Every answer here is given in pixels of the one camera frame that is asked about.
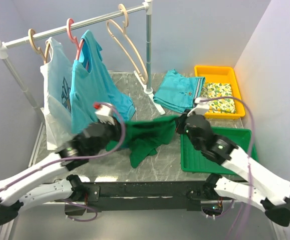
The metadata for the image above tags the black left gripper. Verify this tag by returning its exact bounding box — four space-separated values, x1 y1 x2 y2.
91 115 127 157

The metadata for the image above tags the green plastic tray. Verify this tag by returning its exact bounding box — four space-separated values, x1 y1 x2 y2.
180 126 252 176

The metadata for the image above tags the green t shirt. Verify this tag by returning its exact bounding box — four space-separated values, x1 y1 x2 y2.
106 115 183 169

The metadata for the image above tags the beige hanger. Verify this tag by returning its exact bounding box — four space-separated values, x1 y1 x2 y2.
28 28 51 64
106 3 148 85

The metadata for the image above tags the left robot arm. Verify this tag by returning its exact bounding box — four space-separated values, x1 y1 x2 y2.
0 122 126 226

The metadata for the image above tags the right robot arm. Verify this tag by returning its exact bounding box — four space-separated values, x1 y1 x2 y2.
175 113 290 227

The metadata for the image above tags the folded teal shirt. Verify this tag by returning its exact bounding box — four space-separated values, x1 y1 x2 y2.
153 69 205 114

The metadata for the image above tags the light blue t shirt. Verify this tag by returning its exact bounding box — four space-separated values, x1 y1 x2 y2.
70 30 136 134

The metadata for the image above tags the white t shirt blue print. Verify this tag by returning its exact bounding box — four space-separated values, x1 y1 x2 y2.
40 37 73 151

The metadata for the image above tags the pink plastic hanger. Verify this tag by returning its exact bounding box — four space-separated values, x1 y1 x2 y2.
66 18 85 61

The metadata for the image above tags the lemon print folded cloth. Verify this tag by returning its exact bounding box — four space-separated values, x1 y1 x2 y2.
200 82 236 114

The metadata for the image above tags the yellow plastic bin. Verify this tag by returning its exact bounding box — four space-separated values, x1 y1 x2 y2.
194 65 245 120

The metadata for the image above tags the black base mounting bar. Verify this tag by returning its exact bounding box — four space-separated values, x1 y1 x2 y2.
66 181 221 212

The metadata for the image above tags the white metal clothes rack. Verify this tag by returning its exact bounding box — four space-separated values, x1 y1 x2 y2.
0 0 154 124

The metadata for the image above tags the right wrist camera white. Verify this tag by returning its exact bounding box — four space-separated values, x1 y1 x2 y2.
187 97 209 117

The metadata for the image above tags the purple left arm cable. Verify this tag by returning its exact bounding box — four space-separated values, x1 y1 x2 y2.
0 101 127 225

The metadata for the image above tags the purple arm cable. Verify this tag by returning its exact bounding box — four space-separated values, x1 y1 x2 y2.
0 101 127 225
197 96 255 240

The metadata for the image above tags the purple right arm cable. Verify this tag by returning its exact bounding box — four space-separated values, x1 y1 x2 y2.
197 96 255 240

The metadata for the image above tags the aluminium frame rail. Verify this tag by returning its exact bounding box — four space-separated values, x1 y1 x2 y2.
0 199 285 240

